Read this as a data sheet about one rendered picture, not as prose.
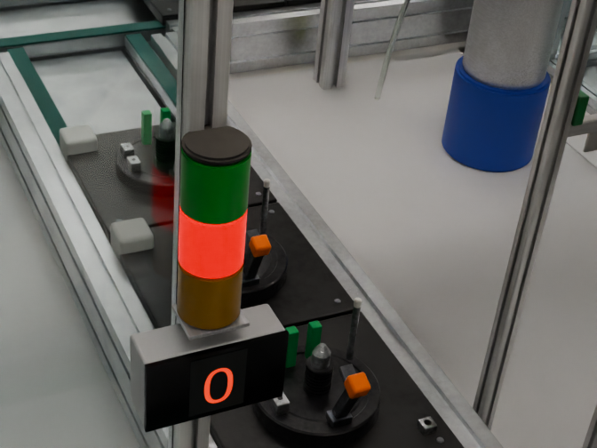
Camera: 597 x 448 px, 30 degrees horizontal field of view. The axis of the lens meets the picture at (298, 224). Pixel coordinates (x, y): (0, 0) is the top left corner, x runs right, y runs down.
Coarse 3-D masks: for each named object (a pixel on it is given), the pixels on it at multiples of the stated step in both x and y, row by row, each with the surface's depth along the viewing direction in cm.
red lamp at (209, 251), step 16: (192, 224) 81; (208, 224) 80; (224, 224) 80; (240, 224) 81; (192, 240) 81; (208, 240) 81; (224, 240) 81; (240, 240) 82; (192, 256) 82; (208, 256) 82; (224, 256) 82; (240, 256) 83; (192, 272) 83; (208, 272) 83; (224, 272) 83
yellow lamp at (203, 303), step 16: (240, 272) 84; (192, 288) 84; (208, 288) 83; (224, 288) 84; (240, 288) 86; (192, 304) 85; (208, 304) 84; (224, 304) 85; (240, 304) 87; (192, 320) 86; (208, 320) 85; (224, 320) 86
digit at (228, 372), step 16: (240, 352) 88; (192, 368) 87; (208, 368) 88; (224, 368) 89; (240, 368) 89; (192, 384) 88; (208, 384) 89; (224, 384) 90; (240, 384) 90; (192, 400) 89; (208, 400) 90; (224, 400) 91; (240, 400) 92
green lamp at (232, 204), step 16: (192, 160) 78; (192, 176) 78; (208, 176) 78; (224, 176) 78; (240, 176) 79; (192, 192) 79; (208, 192) 78; (224, 192) 79; (240, 192) 79; (192, 208) 80; (208, 208) 79; (224, 208) 79; (240, 208) 80
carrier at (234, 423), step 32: (352, 320) 122; (288, 352) 121; (320, 352) 117; (352, 352) 124; (384, 352) 129; (288, 384) 121; (320, 384) 118; (384, 384) 125; (416, 384) 125; (224, 416) 119; (256, 416) 119; (288, 416) 117; (320, 416) 117; (352, 416) 116; (384, 416) 121; (416, 416) 121
